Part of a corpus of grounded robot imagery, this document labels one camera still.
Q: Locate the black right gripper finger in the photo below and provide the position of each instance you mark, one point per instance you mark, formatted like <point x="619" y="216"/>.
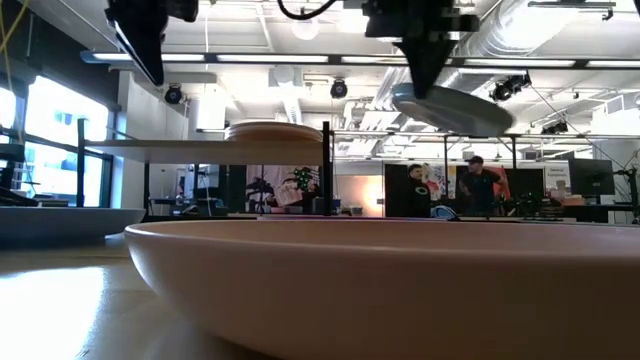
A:
<point x="436" y="60"/>
<point x="416" y="60"/>

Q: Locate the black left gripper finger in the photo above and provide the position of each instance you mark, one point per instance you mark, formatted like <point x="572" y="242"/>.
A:
<point x="150" y="40"/>
<point x="135" y="52"/>

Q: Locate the sage green plate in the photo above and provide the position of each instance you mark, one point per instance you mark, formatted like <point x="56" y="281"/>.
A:
<point x="460" y="117"/>

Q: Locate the blue plate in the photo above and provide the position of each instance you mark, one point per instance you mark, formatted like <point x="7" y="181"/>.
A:
<point x="60" y="222"/>

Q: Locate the pink plate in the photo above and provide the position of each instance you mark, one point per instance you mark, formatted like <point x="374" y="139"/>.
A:
<point x="380" y="290"/>

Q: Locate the black background robot arm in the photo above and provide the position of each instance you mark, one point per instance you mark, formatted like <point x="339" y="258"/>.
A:
<point x="260" y="190"/>

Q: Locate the black ceiling spotlight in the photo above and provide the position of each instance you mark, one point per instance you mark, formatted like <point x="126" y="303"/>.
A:
<point x="507" y="90"/>
<point x="555" y="128"/>
<point x="173" y="95"/>
<point x="338" y="90"/>

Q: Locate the round white ceiling lamp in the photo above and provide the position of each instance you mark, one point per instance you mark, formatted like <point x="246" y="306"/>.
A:
<point x="305" y="30"/>

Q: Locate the black dish rack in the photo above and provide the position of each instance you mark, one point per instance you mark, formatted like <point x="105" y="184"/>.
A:
<point x="200" y="152"/>

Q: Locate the long ceiling light strip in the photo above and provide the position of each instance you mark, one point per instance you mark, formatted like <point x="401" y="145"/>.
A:
<point x="272" y="58"/>

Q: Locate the person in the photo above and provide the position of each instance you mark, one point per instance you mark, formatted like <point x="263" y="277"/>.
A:
<point x="417" y="197"/>
<point x="480" y="190"/>

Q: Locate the dark background monitor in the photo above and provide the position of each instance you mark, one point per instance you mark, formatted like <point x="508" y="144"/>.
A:
<point x="525" y="185"/>

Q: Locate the blue round object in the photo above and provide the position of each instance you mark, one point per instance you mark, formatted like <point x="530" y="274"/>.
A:
<point x="444" y="213"/>

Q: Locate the large black background monitor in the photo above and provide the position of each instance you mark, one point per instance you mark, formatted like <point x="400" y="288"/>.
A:
<point x="592" y="177"/>

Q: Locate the silver ventilation duct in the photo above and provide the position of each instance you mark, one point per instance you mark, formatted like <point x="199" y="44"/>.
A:
<point x="515" y="30"/>

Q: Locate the black aluminium rig frame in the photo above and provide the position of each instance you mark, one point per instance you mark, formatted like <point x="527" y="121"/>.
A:
<point x="445" y="170"/>

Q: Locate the white wall sign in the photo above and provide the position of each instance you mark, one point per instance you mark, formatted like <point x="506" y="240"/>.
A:
<point x="556" y="172"/>

